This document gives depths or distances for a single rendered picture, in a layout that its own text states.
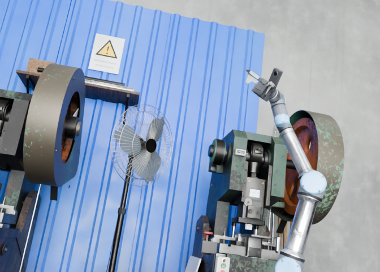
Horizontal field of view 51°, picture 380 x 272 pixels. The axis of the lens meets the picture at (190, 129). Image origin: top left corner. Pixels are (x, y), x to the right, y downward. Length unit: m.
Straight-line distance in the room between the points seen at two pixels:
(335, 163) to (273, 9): 2.64
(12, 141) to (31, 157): 0.26
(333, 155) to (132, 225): 2.00
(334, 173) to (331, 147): 0.17
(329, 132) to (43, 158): 1.82
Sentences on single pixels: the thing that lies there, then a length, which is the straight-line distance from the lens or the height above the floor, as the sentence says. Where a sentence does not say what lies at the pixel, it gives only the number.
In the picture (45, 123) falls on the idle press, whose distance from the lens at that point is 2.45.
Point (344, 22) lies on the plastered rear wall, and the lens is 5.25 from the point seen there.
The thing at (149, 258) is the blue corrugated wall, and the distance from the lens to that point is 3.85.
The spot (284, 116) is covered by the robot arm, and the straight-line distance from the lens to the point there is 2.09.
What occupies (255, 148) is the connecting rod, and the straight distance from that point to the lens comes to 2.86.
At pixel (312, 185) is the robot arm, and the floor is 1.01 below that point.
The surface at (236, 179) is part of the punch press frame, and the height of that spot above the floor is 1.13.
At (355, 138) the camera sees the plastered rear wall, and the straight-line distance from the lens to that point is 4.74.
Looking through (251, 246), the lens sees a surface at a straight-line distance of 2.67.
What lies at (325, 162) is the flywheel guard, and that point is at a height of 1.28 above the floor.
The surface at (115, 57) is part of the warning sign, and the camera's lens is 4.19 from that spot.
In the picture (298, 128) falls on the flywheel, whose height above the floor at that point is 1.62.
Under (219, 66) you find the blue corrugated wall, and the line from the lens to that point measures 4.33.
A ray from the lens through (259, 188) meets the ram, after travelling 2.81.
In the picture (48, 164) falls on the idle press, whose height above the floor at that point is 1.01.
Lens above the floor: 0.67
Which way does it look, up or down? 16 degrees up
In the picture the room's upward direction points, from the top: 8 degrees clockwise
